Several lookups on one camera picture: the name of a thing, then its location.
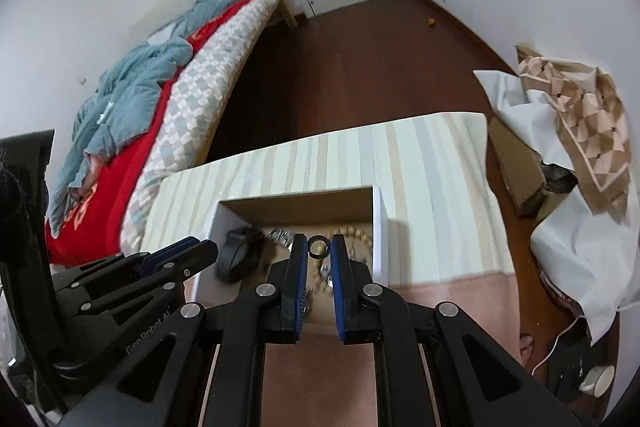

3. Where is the black smartwatch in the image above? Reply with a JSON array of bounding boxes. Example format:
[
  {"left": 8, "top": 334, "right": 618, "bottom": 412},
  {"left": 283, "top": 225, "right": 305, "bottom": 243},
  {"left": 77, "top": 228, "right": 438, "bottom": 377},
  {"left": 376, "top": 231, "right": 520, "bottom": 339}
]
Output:
[{"left": 216, "top": 227, "right": 263, "bottom": 284}]

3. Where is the silver ring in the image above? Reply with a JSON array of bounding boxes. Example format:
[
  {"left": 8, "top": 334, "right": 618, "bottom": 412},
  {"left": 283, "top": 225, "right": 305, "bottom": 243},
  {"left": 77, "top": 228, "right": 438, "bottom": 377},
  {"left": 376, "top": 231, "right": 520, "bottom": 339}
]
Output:
[{"left": 308, "top": 235, "right": 331, "bottom": 259}]

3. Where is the beige patterned scarf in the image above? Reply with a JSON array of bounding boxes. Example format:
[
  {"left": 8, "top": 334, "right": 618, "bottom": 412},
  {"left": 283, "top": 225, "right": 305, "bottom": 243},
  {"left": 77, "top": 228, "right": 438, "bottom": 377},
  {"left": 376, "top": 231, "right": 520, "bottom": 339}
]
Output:
[{"left": 515, "top": 43, "right": 632, "bottom": 225}]

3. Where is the wooden bed frame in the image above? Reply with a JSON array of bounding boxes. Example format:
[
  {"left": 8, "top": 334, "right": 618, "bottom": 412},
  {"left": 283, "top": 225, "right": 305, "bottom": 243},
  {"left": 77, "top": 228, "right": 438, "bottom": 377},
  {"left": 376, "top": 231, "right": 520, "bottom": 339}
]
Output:
[{"left": 277, "top": 0, "right": 298, "bottom": 28}]

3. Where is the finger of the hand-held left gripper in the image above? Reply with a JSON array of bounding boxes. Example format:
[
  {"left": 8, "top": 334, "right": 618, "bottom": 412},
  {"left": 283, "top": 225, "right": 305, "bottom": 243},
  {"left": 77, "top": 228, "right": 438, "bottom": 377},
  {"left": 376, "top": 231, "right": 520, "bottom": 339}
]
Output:
[
  {"left": 79, "top": 241, "right": 219, "bottom": 315},
  {"left": 52, "top": 236, "right": 212, "bottom": 294}
]

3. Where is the white cable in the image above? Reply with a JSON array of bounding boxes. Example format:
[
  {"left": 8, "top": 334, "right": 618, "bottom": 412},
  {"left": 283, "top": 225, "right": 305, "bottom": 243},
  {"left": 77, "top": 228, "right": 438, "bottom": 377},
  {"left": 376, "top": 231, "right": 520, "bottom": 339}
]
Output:
[{"left": 530, "top": 297, "right": 636, "bottom": 378}]

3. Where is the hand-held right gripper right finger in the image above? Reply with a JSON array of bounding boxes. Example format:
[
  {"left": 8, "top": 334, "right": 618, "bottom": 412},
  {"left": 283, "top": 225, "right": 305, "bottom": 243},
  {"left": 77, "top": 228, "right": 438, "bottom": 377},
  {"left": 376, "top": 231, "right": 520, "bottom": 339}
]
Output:
[{"left": 330, "top": 233, "right": 586, "bottom": 427}]

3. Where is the floral patterned cloth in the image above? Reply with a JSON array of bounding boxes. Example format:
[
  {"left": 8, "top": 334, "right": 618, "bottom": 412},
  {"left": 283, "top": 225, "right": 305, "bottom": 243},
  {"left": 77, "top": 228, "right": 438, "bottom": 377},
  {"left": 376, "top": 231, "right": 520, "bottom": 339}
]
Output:
[{"left": 540, "top": 267, "right": 591, "bottom": 323}]

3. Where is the wooden bead bracelet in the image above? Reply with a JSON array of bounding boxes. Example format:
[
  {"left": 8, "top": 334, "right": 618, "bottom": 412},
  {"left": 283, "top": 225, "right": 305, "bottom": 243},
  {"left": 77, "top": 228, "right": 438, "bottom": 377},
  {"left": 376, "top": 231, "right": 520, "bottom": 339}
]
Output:
[{"left": 335, "top": 223, "right": 373, "bottom": 265}]

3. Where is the white cloth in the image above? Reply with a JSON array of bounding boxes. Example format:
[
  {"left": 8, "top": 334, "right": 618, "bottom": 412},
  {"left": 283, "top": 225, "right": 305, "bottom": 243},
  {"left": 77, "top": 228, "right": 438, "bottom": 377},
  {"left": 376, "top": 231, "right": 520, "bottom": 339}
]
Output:
[{"left": 472, "top": 69, "right": 640, "bottom": 348}]

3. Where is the white round object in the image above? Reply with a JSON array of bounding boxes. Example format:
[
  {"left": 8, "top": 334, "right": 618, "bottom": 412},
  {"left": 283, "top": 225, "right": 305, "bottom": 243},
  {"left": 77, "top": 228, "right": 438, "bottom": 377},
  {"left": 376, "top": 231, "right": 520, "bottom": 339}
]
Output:
[{"left": 579, "top": 366, "right": 616, "bottom": 395}]

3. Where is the brown cardboard box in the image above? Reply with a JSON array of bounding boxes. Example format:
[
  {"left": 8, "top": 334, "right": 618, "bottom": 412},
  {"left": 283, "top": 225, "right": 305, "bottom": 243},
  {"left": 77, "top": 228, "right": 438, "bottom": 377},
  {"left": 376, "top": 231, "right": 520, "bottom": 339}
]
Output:
[{"left": 487, "top": 117, "right": 548, "bottom": 219}]

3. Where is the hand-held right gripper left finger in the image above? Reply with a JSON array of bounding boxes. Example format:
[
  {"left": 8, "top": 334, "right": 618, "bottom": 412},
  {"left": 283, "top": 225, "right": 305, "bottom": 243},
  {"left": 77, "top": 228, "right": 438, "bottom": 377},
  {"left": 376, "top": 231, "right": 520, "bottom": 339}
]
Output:
[{"left": 60, "top": 233, "right": 308, "bottom": 427}]

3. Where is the blue blanket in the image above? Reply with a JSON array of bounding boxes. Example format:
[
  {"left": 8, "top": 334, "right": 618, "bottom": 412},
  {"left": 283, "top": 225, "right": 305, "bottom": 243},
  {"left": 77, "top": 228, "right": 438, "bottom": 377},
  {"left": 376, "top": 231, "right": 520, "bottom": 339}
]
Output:
[{"left": 47, "top": 0, "right": 273, "bottom": 228}]

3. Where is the checkered quilt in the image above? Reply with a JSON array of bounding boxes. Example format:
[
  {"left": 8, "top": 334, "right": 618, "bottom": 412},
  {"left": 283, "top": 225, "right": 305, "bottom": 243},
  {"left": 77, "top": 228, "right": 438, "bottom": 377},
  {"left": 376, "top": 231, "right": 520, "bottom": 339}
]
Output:
[{"left": 120, "top": 0, "right": 281, "bottom": 258}]

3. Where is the white cardboard box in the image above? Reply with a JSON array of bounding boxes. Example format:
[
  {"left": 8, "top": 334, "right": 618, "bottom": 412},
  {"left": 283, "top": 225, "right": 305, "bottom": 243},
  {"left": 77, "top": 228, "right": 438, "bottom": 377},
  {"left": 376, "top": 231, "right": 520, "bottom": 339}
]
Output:
[{"left": 192, "top": 185, "right": 391, "bottom": 303}]

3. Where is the bed with red blanket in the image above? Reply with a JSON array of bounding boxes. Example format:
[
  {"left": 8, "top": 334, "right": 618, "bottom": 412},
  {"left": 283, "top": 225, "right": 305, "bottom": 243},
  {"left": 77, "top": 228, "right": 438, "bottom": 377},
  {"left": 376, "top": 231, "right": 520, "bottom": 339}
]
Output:
[{"left": 44, "top": 0, "right": 273, "bottom": 268}]

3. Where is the silver charm bracelet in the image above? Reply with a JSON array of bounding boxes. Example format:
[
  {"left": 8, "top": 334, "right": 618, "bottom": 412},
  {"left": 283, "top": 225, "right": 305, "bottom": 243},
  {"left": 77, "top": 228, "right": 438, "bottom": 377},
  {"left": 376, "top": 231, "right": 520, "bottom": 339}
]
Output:
[{"left": 305, "top": 257, "right": 335, "bottom": 308}]

